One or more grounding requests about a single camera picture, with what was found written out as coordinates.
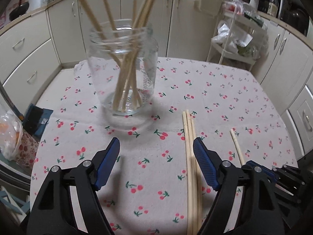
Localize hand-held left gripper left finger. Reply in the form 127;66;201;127
26;137;121;235

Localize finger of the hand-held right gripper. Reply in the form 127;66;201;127
245;160;277;184

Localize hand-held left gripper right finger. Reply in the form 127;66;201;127
193;137;285;235

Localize pale single chopstick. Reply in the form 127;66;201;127
186;109;198;235
229;128;246;166
191;119;204;229
182;111;193;235

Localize clear glass jar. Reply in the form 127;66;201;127
87;20;159;116

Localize bunch of wooden chopsticks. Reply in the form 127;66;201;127
67;0;162;113

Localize white cabinet drawer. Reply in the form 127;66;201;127
286;83;313;157
2;39;61;114
0;10;52;79

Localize cherry print tablecloth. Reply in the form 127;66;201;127
29;56;300;235

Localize blue flat box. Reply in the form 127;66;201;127
24;104;54;137

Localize red floral cloth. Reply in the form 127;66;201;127
15;132;40;168

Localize plastic bag with orange contents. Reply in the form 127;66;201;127
0;108;25;162

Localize teal folding rack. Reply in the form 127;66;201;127
0;186;30;216

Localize white trolley rack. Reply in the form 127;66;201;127
207;0;269;66

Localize white base cabinet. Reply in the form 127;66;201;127
48;0;220;61
254;22;313;115

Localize white plastic bags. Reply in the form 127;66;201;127
211;21;253;54

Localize red food packet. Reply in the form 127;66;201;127
221;0;245;15

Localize white hanging plastic bag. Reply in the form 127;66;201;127
191;0;225;15

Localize clear plastic bottle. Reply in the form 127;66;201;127
269;0;279;17

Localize black wok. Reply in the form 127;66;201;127
8;0;30;21

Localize metal mop handle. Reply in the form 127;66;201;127
0;82;25;123

